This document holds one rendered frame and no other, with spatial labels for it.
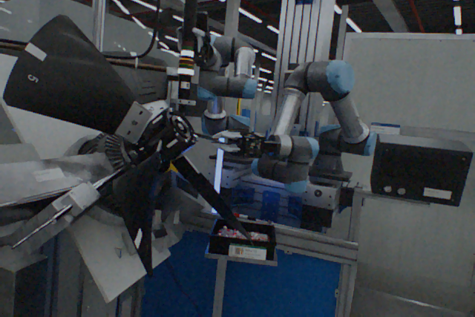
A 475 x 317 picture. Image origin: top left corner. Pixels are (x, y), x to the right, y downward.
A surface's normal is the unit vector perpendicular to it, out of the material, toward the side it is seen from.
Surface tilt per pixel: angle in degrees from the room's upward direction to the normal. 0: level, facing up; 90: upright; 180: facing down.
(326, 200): 90
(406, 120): 90
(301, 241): 90
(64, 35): 71
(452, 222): 90
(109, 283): 50
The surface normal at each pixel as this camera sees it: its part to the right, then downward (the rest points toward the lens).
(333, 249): -0.29, 0.04
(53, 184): 0.79, -0.54
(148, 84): 0.24, -0.65
